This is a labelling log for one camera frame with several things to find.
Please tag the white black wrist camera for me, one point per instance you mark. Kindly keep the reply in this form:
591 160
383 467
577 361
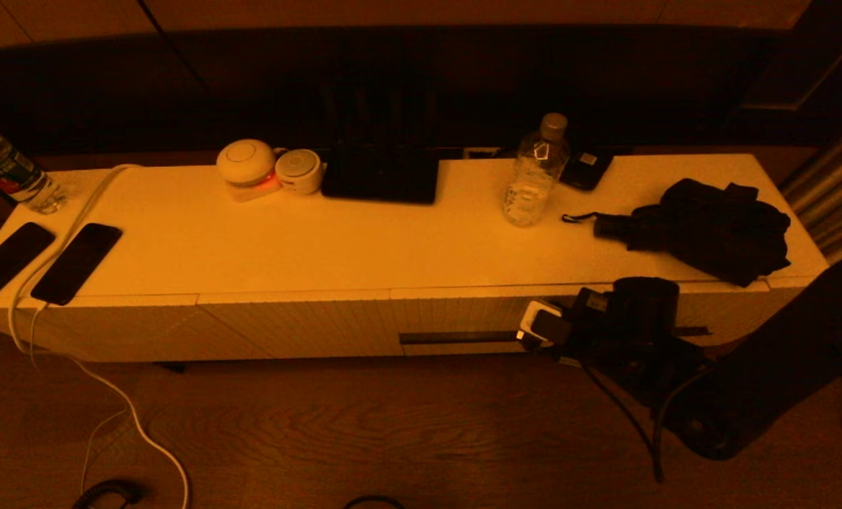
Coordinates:
544 324

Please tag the small black labelled device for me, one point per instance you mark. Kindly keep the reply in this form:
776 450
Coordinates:
590 168

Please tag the large round white device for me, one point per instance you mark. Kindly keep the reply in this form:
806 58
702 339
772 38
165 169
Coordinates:
245 162

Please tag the black smartphone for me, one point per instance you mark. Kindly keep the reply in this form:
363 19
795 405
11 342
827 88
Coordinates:
7 260
74 264

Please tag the clear plastic water bottle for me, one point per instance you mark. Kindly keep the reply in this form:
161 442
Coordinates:
530 182

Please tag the grey curtain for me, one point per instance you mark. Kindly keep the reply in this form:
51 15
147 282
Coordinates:
838 184

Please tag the white low cabinet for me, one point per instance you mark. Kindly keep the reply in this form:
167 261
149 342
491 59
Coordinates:
322 240

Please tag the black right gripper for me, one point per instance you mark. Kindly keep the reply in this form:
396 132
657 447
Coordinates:
626 325

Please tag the black router box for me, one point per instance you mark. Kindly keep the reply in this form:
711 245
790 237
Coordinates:
378 175

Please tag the labelled plastic water bottle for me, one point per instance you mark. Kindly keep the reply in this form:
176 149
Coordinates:
7 172

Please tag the small round white speaker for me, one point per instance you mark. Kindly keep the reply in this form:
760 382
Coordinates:
298 168

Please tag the white cabinet drawer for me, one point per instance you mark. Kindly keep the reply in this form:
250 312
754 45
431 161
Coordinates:
463 314

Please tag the black umbrella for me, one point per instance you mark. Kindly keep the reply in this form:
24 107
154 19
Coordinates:
717 232

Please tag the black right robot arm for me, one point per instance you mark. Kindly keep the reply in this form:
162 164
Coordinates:
767 360

